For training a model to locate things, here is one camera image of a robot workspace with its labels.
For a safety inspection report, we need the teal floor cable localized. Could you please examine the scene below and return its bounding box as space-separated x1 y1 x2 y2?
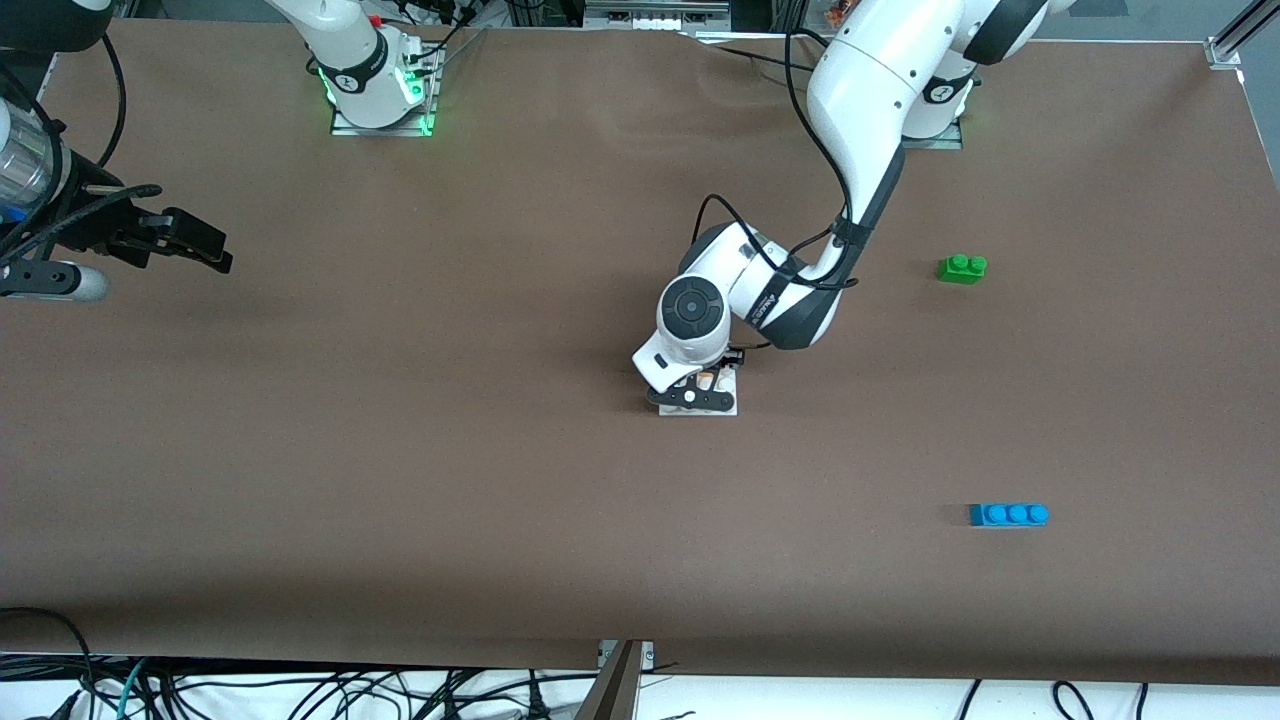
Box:
95 657 153 720

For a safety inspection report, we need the aluminium frame profile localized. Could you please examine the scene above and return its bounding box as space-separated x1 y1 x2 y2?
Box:
1204 0 1257 70

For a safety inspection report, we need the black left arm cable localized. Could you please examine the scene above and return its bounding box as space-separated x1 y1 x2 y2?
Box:
697 25 864 353

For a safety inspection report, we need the grey support beam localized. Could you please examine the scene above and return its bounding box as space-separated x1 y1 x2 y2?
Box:
574 642 642 720

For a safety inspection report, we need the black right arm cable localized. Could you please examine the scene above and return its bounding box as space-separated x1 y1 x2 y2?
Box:
0 30 166 271

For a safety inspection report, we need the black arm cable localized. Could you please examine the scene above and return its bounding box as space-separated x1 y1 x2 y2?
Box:
697 25 864 353
0 30 166 271

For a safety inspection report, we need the white studded base plate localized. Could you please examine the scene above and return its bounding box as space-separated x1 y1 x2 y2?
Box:
657 368 739 418

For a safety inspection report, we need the brown table cover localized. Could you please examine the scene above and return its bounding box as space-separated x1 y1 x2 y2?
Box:
0 20 1280 687

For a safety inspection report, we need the black base cable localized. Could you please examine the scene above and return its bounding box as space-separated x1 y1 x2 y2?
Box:
395 0 491 46
700 42 831 76

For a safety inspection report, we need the blue three-stud block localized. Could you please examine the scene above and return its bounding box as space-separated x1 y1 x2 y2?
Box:
968 503 1050 528

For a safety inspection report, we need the white power strip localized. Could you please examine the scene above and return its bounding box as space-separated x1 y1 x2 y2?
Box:
600 12 723 32

